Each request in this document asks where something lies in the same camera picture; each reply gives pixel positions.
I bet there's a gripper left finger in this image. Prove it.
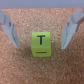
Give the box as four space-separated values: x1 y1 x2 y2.
0 12 20 48

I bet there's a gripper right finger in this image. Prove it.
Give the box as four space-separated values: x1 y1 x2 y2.
60 7 84 51

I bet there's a yellow block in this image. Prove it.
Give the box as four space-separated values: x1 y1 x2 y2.
30 31 53 58

